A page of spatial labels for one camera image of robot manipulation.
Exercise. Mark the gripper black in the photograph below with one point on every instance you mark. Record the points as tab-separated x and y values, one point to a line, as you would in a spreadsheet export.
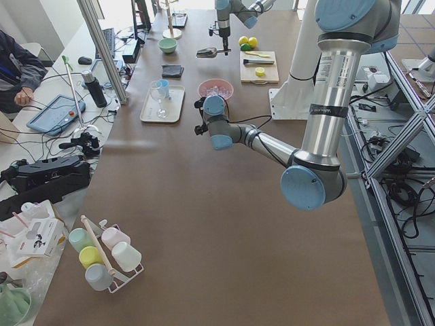
224	34
199	129

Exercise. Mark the steel ice scoop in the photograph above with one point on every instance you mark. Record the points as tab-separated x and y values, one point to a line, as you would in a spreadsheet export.
210	52

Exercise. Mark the pink bowl of ice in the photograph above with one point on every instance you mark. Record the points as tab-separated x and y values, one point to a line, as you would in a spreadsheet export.
219	87

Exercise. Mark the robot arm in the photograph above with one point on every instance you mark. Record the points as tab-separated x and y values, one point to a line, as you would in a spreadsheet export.
247	15
333	37

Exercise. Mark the blue cup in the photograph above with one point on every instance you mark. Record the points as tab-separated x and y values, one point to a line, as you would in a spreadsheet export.
163	88

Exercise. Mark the white cup rack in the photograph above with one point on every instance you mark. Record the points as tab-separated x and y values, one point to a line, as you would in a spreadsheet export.
105	251

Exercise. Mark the yellow lemon upper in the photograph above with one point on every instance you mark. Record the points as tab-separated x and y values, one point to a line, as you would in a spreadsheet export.
243	40

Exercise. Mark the yellow lemon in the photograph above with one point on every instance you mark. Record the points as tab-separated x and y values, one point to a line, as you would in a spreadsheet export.
243	40
253	42

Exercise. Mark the green lime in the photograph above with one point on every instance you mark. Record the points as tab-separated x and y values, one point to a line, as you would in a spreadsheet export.
245	47

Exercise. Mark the yellow lemon lower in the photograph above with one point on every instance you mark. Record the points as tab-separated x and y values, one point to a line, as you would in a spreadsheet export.
253	42

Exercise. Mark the yellow plastic knife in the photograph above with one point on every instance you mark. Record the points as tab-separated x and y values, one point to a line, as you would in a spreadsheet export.
261	55

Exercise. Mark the cream serving tray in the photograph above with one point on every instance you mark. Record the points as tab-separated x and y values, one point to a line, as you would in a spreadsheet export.
173	107

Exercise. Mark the bamboo cutting board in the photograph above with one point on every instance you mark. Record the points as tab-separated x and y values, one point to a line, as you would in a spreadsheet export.
248	74

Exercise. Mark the wooden glass stand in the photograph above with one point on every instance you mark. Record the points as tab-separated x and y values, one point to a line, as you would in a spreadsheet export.
171	31

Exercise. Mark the half lemon slice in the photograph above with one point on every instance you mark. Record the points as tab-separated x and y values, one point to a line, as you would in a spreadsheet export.
260	71

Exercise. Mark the clear wine glass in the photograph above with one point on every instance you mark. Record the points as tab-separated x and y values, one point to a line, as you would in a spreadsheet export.
161	113

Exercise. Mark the mint green bowl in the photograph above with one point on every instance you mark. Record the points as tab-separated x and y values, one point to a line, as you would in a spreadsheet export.
167	45

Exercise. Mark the grey folded cloth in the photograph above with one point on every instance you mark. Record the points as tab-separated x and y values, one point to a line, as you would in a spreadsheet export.
172	71

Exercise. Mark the black thermos bottle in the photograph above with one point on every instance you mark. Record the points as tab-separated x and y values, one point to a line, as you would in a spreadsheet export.
94	88

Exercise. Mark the blue teach pendant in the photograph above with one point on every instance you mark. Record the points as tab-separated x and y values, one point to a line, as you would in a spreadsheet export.
54	117

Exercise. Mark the black equipment case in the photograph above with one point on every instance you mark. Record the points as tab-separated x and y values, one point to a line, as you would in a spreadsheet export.
49	179

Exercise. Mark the seated person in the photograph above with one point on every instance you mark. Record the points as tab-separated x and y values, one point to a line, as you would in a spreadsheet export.
21	74

